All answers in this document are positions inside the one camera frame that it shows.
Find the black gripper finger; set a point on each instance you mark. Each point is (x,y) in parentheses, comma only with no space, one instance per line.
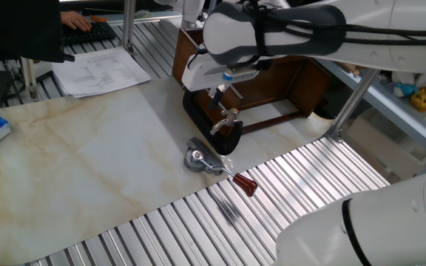
(220,98)
(214,98)

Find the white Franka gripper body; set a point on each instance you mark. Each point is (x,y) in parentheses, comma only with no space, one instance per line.
(202,75)

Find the silver tap spout brass cap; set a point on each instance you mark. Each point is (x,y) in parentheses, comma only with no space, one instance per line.
(226,120)

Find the black C-clamp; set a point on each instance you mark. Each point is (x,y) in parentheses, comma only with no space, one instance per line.
(205,129)

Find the grey tap valve red knob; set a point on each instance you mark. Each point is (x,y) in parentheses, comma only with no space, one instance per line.
(198,160)

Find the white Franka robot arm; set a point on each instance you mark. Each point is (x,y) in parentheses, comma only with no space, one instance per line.
(364,229)

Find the person bare hand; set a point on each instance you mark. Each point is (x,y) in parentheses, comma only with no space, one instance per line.
(76,20)

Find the white stand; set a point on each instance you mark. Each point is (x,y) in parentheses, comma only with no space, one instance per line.
(191,11)

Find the brown wooden drawer box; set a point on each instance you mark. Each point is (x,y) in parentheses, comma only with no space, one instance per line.
(301,88)

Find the white printed paper stack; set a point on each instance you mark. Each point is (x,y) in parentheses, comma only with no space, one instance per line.
(98,72)

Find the black computer keyboard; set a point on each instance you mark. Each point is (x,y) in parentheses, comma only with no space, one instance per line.
(94,35)

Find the small orange object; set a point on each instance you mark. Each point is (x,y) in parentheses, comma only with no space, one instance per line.
(98,18)

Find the small beige object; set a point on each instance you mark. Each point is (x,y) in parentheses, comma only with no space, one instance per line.
(348,68)

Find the white marble tile slab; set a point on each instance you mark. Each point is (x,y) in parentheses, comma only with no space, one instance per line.
(69,166)

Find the beige cardboard box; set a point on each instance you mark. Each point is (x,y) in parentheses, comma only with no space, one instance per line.
(383,155)

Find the white toy figure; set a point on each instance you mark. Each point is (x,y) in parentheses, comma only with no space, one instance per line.
(401,77)

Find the blue toy figure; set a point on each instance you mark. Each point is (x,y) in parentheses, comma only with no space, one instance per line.
(405,89)

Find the person black clothed torso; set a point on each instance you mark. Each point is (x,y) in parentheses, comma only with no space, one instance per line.
(20,29)

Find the yellow toy figure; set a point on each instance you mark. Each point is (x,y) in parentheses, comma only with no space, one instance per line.
(425,99)

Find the silver wrist camera blue cap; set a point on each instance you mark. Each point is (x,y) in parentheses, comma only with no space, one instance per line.
(240,72)

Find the aluminium frame post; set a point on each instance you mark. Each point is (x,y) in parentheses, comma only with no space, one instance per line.
(350,103)
(30,77)
(129,22)

